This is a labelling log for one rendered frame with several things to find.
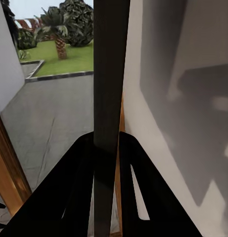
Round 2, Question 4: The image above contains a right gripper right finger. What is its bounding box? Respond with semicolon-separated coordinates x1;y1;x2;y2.
120;131;203;237

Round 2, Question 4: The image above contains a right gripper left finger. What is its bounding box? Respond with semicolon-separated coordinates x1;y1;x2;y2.
0;131;94;237

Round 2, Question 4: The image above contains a poster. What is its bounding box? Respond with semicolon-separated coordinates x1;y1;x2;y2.
93;0;131;237

